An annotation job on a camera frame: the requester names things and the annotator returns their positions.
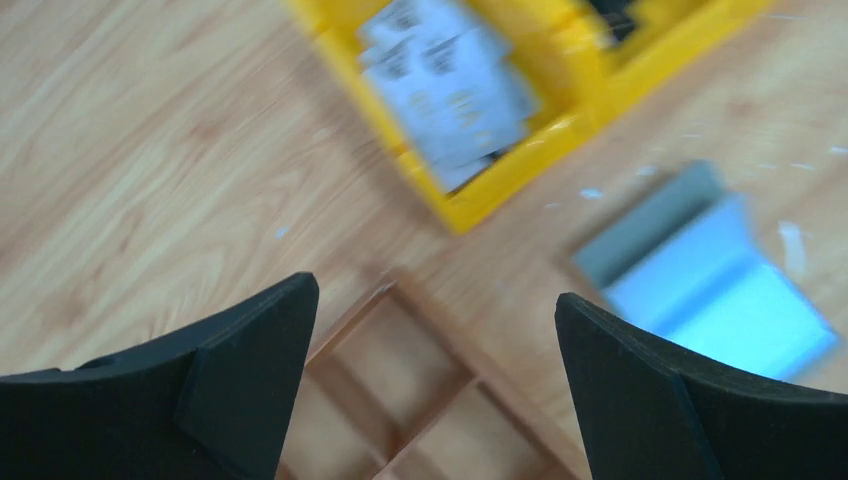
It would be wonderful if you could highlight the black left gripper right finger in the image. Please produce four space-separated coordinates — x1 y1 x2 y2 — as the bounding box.
555 293 847 479

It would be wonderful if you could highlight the yellow bin with black cards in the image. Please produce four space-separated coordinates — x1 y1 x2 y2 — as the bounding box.
576 0 776 127

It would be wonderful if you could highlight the silver VIP card stack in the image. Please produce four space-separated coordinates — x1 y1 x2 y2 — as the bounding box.
357 1 541 193

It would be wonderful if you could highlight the black VIP card stack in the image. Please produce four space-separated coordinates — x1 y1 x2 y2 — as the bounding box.
588 0 656 49

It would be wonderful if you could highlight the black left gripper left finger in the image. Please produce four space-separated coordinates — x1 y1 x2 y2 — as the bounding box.
1 272 319 479

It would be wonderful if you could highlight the yellow bin with silver cards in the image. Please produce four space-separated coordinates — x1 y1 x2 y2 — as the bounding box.
287 1 601 233

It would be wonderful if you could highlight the wooden compartment tray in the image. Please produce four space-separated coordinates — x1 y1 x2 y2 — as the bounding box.
277 269 590 479

